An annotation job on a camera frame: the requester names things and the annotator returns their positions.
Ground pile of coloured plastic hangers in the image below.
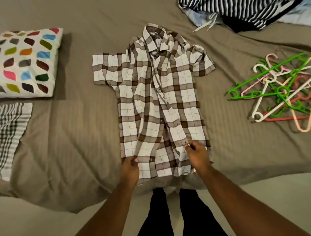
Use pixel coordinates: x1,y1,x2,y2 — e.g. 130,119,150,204
226,49,311,133

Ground person's left hand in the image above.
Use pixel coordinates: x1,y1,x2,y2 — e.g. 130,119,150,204
120,156,141,188

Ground grey checked towel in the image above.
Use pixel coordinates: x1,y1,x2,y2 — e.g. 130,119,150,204
0,102,34,182

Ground light blue garment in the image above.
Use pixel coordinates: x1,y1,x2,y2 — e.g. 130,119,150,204
186,0,311,33

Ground person's right forearm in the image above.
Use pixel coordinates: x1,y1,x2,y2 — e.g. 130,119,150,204
197,165,311,236

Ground person's right hand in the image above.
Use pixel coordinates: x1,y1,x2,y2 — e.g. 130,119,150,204
186,140,213,175

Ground brown white plaid shirt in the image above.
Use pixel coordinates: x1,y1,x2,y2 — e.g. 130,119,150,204
92,23,216,186

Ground bed with taupe sheet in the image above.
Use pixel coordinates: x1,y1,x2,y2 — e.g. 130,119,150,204
0,0,311,214

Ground person's black trousers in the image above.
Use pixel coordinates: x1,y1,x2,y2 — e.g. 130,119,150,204
137,187,229,236

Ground person's left forearm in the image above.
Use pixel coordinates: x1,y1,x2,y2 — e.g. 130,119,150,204
75,180,141,236

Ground colourful leaf print pillow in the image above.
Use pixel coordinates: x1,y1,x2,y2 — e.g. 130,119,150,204
0,28,64,99

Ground black white striped garment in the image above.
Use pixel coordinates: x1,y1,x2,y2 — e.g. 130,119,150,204
178,0,303,33

